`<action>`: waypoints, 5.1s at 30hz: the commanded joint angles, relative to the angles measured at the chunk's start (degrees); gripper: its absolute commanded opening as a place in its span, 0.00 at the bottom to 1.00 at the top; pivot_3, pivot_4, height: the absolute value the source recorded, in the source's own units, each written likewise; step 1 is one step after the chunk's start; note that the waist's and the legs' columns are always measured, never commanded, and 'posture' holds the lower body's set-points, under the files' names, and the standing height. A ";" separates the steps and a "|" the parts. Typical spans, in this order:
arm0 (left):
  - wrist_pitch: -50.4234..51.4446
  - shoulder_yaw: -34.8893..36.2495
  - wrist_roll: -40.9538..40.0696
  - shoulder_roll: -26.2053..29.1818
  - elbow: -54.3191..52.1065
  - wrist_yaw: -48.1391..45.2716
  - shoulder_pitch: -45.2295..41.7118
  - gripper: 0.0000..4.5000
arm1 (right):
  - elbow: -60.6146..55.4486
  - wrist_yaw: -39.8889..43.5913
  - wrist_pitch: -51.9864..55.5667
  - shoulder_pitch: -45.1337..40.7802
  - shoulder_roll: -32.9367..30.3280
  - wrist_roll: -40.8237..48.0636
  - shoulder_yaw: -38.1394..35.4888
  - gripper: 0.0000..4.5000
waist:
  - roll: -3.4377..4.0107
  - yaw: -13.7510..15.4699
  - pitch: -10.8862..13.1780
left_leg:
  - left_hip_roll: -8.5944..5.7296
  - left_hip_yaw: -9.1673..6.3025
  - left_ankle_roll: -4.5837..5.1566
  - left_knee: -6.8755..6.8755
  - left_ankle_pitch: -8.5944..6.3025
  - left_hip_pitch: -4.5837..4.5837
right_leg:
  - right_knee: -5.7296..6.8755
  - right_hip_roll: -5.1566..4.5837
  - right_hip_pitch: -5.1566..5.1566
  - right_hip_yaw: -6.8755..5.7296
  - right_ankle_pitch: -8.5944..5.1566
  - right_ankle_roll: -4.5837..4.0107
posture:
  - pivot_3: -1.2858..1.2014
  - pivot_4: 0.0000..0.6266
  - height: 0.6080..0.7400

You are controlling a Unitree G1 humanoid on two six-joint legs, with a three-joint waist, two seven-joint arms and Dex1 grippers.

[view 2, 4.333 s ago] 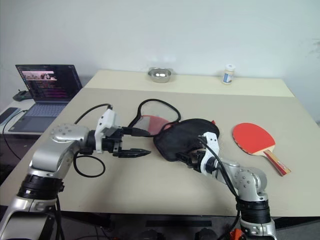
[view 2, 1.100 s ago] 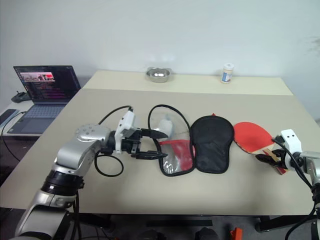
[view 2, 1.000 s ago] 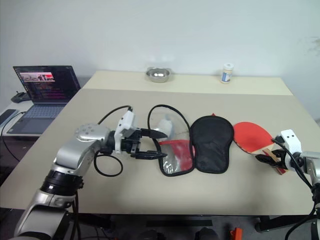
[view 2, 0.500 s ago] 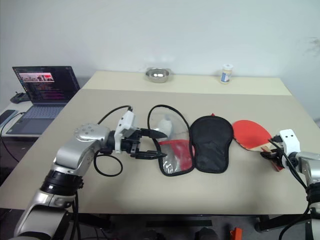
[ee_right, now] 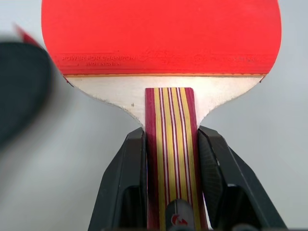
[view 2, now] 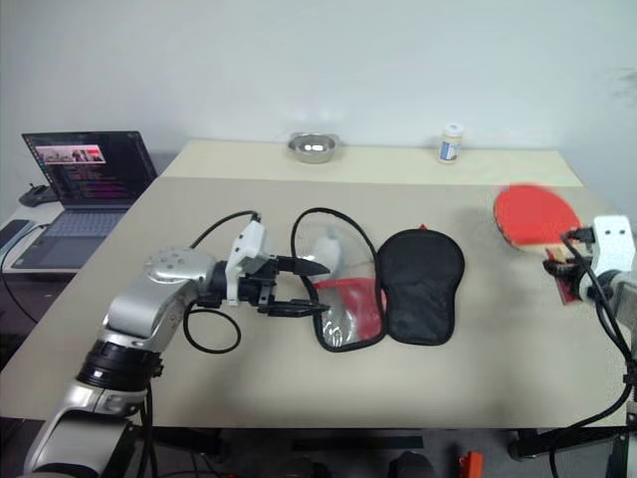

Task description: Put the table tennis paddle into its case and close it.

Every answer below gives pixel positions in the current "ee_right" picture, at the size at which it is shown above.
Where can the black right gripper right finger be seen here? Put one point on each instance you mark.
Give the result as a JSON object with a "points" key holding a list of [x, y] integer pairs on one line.
{"points": [[231, 173]]}

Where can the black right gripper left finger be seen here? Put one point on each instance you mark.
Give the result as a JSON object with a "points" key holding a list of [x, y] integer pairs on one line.
{"points": [[120, 178]]}

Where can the red table tennis paddle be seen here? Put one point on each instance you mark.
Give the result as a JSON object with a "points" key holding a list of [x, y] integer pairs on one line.
{"points": [[158, 38]]}

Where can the black and red paddle case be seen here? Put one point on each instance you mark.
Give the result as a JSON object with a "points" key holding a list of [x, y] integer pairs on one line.
{"points": [[21, 86]]}

